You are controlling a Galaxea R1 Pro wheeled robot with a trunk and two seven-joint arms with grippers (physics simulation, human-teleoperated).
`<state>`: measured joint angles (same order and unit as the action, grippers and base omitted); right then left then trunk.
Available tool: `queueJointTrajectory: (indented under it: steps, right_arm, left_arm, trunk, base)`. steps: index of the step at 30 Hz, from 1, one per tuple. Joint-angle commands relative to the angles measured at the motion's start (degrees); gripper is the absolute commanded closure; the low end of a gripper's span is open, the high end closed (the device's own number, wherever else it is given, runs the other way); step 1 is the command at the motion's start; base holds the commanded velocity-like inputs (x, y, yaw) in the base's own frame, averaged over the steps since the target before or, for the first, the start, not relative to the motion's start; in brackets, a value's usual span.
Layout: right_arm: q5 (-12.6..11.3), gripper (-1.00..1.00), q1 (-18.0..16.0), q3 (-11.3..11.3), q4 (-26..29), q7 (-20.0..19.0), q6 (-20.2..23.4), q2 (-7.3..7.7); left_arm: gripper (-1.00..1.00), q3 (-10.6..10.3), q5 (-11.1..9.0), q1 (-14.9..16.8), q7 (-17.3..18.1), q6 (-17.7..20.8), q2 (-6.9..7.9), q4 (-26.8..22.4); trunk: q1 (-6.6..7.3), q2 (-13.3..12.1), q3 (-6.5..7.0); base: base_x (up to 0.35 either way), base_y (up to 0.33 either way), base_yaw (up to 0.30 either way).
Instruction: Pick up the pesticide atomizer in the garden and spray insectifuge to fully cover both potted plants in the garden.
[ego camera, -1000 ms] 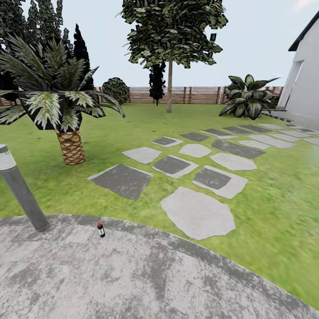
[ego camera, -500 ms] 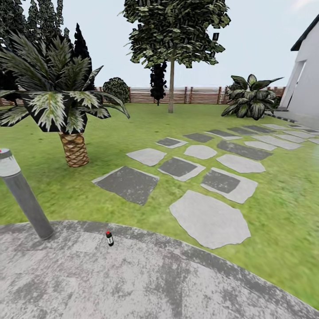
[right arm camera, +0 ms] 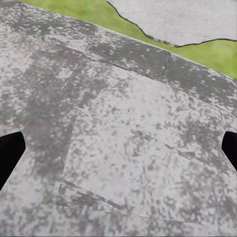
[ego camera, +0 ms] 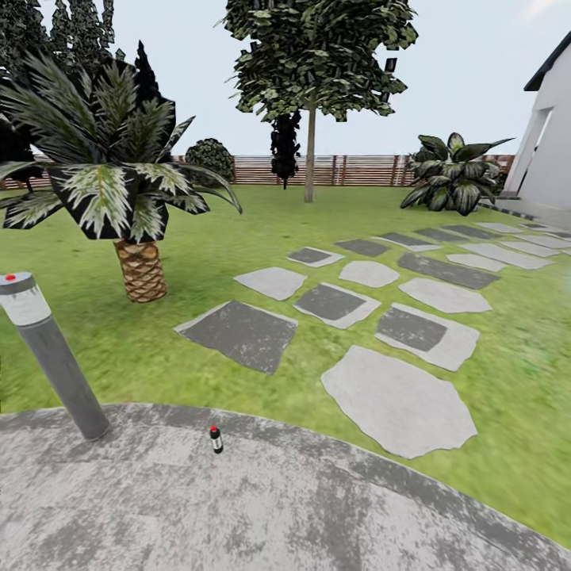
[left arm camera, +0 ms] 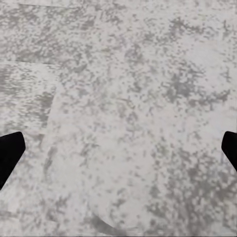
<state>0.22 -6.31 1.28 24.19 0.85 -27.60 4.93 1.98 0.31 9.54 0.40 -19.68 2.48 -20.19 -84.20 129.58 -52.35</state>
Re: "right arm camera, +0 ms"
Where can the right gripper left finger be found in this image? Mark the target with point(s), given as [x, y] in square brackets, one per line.
[12, 147]

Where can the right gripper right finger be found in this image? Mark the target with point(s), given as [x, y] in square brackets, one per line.
[229, 146]

